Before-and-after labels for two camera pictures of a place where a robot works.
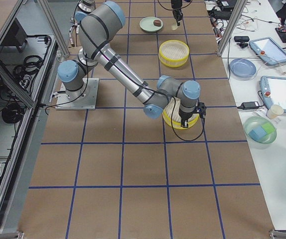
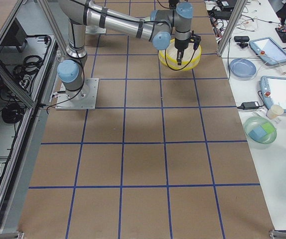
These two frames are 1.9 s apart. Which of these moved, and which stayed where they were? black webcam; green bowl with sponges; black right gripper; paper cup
Moved: black right gripper
Stayed: green bowl with sponges; paper cup; black webcam
